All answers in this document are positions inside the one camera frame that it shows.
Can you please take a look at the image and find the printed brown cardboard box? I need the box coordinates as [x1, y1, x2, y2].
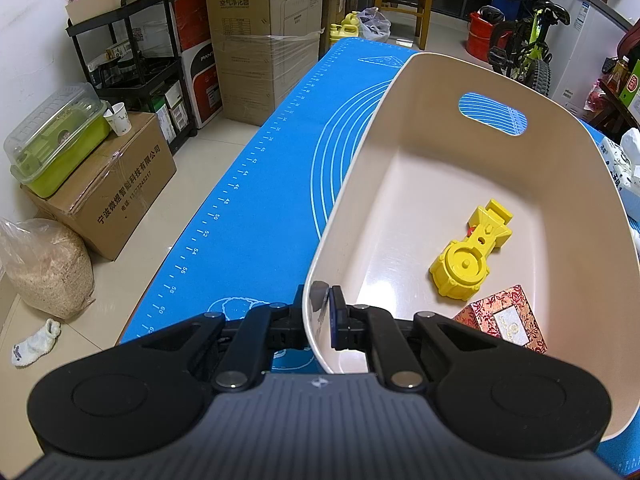
[20, 110, 178, 262]

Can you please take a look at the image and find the beige plastic bin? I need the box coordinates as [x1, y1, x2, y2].
[302, 51, 640, 444]

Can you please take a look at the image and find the translucent plastic bag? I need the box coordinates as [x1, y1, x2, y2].
[357, 6, 392, 44]

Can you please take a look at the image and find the tall wrapped cardboard box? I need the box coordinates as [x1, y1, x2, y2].
[202, 0, 327, 127]

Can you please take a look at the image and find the red patterned gift box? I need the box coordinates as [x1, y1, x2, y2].
[452, 284, 549, 355]

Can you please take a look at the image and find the yellow plastic toy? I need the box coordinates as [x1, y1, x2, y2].
[428, 199, 515, 304]

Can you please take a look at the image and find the white appliance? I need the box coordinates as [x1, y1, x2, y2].
[544, 0, 637, 134]

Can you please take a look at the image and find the blue silicone mat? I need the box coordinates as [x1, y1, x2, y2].
[119, 37, 640, 480]

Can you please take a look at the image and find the white and red appliance box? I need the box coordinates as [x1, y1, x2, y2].
[180, 44, 224, 130]

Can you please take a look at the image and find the green container with clear lid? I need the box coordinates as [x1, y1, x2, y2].
[3, 82, 112, 199]

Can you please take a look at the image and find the white paper cup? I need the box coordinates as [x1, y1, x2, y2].
[103, 102, 131, 137]

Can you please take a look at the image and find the pile of snack packages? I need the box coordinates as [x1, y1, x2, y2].
[582, 27, 640, 128]

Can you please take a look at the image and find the small green white carton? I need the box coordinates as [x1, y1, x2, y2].
[152, 97, 178, 144]

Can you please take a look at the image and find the green and black bicycle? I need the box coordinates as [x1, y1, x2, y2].
[477, 0, 572, 99]

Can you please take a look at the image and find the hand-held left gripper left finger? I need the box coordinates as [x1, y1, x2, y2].
[120, 284, 314, 394]

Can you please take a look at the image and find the white tissue pack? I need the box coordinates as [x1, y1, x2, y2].
[596, 127, 640, 202]

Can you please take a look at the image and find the white sock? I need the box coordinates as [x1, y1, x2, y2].
[12, 318, 62, 369]

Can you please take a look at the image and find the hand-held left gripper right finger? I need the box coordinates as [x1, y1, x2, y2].
[330, 285, 507, 393]

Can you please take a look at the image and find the black utility cart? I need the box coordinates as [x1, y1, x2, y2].
[66, 0, 197, 155]

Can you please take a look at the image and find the red bucket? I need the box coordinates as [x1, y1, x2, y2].
[465, 5, 504, 61]

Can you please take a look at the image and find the red cardboard box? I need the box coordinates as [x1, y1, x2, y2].
[172, 0, 212, 52]

